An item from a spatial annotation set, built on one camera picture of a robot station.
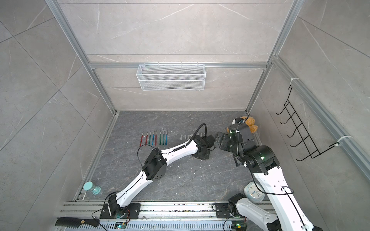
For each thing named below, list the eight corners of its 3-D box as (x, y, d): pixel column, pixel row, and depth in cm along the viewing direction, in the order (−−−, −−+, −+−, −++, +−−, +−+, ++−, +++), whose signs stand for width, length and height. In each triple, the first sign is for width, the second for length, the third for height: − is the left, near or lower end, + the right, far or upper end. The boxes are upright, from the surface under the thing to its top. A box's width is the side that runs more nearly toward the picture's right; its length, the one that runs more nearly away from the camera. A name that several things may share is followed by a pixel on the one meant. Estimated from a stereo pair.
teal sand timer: (91, 194, 81) (81, 190, 73) (94, 186, 84) (85, 181, 76) (99, 194, 81) (90, 190, 73) (102, 186, 84) (93, 181, 76)
